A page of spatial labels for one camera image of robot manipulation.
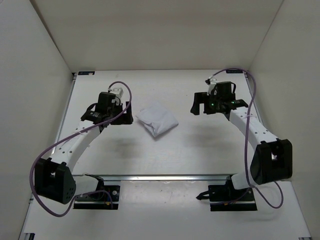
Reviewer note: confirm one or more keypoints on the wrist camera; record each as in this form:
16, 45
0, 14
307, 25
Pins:
211, 82
118, 91

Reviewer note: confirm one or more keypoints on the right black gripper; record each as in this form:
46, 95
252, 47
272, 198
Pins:
199, 98

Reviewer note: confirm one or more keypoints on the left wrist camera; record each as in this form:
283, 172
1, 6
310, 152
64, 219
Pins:
118, 91

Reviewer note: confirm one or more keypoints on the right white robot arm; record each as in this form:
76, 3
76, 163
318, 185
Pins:
273, 157

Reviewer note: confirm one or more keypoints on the right blue label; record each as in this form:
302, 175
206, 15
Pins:
234, 71

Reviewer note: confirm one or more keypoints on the aluminium rail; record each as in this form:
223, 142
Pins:
165, 177

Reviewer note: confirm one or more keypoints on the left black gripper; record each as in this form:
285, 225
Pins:
125, 117

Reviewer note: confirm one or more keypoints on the white skirt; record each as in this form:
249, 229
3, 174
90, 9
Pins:
157, 119

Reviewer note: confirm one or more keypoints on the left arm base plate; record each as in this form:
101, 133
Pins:
101, 200

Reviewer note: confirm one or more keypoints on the blue label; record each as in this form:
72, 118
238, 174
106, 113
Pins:
86, 73
234, 71

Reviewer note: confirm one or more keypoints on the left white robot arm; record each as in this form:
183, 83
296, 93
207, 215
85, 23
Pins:
53, 177

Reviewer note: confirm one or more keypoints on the left blue label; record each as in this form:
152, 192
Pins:
86, 73

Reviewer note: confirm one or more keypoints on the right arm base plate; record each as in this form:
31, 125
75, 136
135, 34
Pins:
225, 198

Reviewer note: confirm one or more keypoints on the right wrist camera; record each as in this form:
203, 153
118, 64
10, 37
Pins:
211, 82

